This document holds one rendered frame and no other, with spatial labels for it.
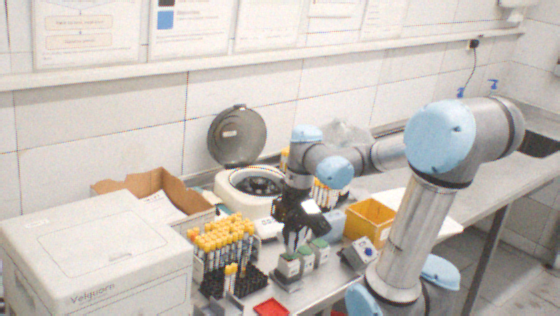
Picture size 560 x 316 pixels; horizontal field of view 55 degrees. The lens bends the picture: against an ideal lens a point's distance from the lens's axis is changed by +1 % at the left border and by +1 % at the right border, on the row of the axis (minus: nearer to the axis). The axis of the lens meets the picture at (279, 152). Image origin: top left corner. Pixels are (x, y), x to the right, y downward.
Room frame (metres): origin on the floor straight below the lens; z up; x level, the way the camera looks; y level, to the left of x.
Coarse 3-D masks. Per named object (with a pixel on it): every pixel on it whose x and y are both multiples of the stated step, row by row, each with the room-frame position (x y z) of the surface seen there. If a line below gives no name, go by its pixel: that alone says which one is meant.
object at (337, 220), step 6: (336, 210) 1.47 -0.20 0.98; (336, 216) 1.43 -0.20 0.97; (342, 216) 1.44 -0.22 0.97; (330, 222) 1.40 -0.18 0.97; (336, 222) 1.42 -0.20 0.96; (342, 222) 1.44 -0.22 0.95; (336, 228) 1.43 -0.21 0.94; (342, 228) 1.44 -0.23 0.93; (312, 234) 1.41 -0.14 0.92; (330, 234) 1.41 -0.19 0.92; (336, 234) 1.43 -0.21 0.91; (306, 240) 1.42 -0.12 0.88; (312, 240) 1.40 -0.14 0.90; (324, 240) 1.40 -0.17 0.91; (330, 240) 1.42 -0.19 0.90; (336, 240) 1.43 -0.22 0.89; (330, 246) 1.40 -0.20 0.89; (336, 246) 1.41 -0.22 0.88
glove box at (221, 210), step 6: (198, 186) 1.55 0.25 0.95; (204, 192) 1.48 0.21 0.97; (210, 192) 1.49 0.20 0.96; (210, 198) 1.44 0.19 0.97; (216, 198) 1.45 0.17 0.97; (216, 204) 1.45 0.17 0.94; (222, 204) 1.46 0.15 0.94; (216, 210) 1.44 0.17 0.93; (222, 210) 1.42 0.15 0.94; (228, 210) 1.43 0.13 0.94; (216, 216) 1.42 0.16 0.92; (222, 216) 1.39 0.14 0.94
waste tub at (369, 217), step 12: (360, 204) 1.55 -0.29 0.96; (372, 204) 1.58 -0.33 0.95; (384, 204) 1.56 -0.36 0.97; (348, 216) 1.49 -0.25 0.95; (360, 216) 1.46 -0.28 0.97; (372, 216) 1.58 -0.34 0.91; (384, 216) 1.55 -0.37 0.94; (348, 228) 1.48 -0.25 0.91; (360, 228) 1.45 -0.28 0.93; (372, 228) 1.42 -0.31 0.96; (384, 228) 1.44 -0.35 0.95; (372, 240) 1.42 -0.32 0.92; (384, 240) 1.45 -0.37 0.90
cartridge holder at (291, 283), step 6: (276, 270) 1.21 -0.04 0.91; (270, 276) 1.22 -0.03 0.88; (276, 276) 1.21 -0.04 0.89; (282, 276) 1.19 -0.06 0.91; (294, 276) 1.20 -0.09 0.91; (282, 282) 1.19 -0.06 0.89; (288, 282) 1.18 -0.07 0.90; (294, 282) 1.20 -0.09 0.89; (300, 282) 1.20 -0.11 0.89; (288, 288) 1.17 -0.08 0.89; (294, 288) 1.18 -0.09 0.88
